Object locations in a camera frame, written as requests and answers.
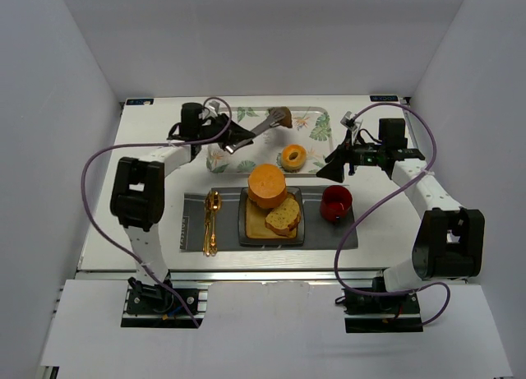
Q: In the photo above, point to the glazed ring donut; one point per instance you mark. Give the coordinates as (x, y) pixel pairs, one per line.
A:
(293, 158)

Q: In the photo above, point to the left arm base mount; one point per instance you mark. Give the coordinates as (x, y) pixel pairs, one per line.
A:
(151, 306)

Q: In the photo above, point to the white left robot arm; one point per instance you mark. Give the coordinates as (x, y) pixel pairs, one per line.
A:
(138, 195)

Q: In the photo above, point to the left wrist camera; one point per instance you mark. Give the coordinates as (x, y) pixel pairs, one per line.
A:
(210, 110)

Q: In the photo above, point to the red mug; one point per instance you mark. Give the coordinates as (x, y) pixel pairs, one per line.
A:
(336, 202)

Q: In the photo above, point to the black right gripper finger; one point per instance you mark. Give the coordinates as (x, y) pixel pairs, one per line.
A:
(339, 154)
(333, 170)

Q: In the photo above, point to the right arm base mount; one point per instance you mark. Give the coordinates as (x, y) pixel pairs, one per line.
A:
(372, 310)

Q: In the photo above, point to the dark square ceramic plate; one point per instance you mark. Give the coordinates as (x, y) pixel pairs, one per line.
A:
(252, 231)

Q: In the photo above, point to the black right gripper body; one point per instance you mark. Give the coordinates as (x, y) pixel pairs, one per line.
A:
(347, 156)

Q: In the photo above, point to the sliced bread loaf piece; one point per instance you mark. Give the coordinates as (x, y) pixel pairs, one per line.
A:
(285, 218)

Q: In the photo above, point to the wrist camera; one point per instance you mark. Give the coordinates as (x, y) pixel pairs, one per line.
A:
(352, 124)
(210, 110)

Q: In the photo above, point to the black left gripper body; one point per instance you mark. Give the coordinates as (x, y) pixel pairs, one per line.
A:
(226, 129)

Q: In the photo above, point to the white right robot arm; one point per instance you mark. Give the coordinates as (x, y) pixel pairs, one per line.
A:
(450, 238)

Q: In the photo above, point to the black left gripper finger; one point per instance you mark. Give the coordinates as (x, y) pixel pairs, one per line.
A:
(232, 145)
(235, 130)

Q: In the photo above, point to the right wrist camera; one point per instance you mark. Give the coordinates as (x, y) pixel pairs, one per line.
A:
(352, 124)

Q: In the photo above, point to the brown chocolate muffin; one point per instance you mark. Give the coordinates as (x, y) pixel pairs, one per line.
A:
(281, 116)

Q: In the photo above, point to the gold knife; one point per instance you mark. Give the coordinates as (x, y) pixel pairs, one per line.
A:
(208, 204)

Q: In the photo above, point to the gold ornate spoon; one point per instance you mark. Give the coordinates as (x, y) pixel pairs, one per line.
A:
(214, 207)

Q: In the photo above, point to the orange round cake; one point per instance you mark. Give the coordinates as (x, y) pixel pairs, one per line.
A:
(267, 186)

